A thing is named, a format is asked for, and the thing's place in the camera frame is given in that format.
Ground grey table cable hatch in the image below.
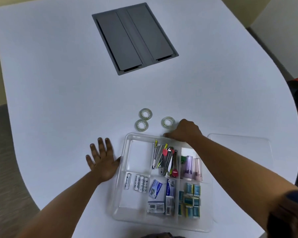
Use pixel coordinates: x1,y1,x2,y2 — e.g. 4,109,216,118
92,2,179,76

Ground clear plastic tray lid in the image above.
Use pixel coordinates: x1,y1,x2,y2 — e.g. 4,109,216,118
207,133,274,167

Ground person's dark blue shirt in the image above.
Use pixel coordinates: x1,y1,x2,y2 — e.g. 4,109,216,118
280,189,298,211

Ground blue and white staple box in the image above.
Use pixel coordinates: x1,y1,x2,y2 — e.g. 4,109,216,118
149,179,163,199
147,201,165,214
165,196,175,216
166,179,176,197

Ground pink translucent plastic container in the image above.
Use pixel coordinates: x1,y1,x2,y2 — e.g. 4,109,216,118
192,158,204,182

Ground person's right hand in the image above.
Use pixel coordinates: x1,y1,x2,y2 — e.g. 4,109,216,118
163,119,204,145

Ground pile of small teal boxes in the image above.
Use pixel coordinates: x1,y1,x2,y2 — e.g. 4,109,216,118
178,182,202,219

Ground person's left forearm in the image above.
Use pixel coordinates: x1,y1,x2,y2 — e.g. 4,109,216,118
16,171,109,238

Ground clear plastic organizer tray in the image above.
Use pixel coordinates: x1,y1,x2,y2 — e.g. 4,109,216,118
111,132,214,233

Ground person's left hand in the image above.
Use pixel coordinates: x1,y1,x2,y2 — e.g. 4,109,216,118
86,137,122,183

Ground person's right forearm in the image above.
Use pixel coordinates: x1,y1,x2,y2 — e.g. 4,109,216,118
186,135,298,232

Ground clear tape roll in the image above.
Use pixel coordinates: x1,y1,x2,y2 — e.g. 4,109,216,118
161,117,177,129
135,119,149,132
139,108,153,120

